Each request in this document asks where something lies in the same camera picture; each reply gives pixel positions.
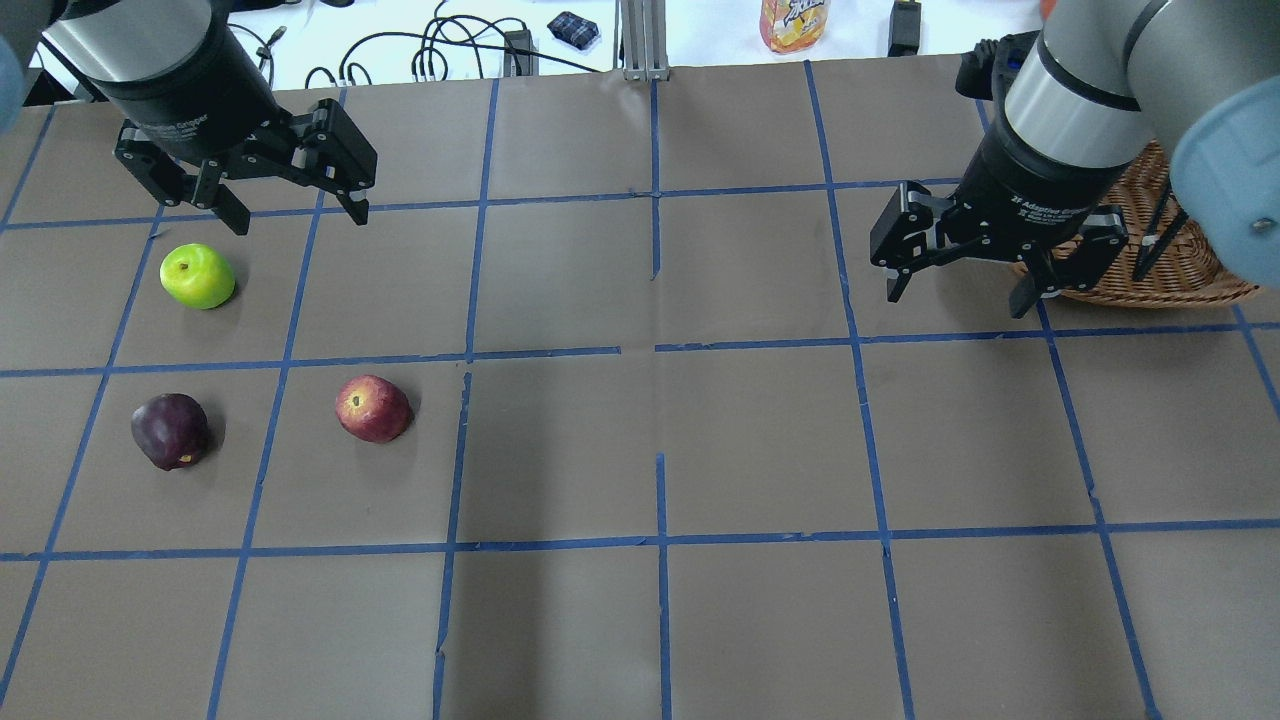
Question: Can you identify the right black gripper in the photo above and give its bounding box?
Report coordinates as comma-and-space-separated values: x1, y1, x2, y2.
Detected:
870, 135, 1128, 319

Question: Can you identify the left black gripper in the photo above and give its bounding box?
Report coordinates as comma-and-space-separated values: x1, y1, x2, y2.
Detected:
99, 20, 378, 236

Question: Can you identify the green apple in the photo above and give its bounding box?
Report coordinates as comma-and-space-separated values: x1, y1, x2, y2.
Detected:
159, 243, 236, 310

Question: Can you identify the red apple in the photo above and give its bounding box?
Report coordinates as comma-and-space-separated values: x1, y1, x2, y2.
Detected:
334, 374, 413, 445

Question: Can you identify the dark purple apple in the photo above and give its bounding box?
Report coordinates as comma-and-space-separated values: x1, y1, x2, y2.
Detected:
131, 393, 214, 471

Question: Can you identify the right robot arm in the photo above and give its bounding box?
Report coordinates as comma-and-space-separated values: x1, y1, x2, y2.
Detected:
870, 1, 1279, 318

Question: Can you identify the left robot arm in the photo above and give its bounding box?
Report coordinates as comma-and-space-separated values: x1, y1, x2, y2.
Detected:
3, 1, 378, 236

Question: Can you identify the wicker basket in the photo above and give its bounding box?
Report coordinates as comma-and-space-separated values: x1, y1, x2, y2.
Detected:
1060, 141, 1262, 309

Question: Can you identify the black power adapter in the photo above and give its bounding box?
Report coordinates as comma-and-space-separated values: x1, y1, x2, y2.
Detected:
886, 0, 922, 56

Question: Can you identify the orange drink bottle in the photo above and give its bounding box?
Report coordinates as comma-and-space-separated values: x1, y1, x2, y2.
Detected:
759, 0, 829, 54

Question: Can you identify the dark blue checkered pouch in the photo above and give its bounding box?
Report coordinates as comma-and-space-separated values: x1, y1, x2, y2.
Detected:
547, 12, 602, 51

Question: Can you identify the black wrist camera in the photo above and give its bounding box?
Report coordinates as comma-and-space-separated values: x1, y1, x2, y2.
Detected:
954, 31, 1039, 102

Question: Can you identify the black cable bundle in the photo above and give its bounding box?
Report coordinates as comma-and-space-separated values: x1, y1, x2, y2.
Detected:
305, 0, 602, 88

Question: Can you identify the aluminium frame post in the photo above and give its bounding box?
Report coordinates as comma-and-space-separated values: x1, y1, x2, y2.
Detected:
614, 0, 669, 82

